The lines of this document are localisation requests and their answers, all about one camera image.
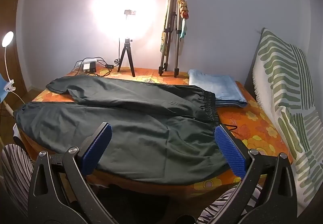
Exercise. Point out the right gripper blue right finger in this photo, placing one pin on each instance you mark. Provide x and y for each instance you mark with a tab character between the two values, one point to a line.
234	151

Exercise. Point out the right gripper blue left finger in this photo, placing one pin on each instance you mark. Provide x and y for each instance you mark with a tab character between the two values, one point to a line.
93	147

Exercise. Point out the dark green pants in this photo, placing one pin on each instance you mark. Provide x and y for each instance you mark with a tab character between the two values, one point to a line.
162	134

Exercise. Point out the orange floral bed cover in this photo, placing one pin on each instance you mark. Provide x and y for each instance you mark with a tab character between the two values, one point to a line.
253	127

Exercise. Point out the folded light blue towel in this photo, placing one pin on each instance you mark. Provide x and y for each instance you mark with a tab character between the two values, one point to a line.
224	87

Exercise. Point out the zebra striped trouser leg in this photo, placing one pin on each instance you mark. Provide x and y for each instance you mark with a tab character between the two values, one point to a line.
17	172

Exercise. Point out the black power adapter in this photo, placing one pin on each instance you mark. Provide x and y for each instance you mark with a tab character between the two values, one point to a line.
91	67

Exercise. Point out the white power strip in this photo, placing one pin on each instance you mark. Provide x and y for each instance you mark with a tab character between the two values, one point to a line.
82	62

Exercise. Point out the green striped white pillow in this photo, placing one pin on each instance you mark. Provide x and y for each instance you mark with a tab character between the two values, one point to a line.
284	90

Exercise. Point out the blue chair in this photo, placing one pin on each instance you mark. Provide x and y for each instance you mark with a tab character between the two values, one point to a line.
3	86

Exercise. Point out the white clip lamp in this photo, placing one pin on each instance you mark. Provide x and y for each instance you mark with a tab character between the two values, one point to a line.
6	41

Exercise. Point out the tall silver tripod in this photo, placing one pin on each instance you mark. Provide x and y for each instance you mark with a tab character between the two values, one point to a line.
172	28

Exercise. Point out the colourful cloth on tripod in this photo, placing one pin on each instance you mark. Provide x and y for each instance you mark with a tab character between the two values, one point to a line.
183	8

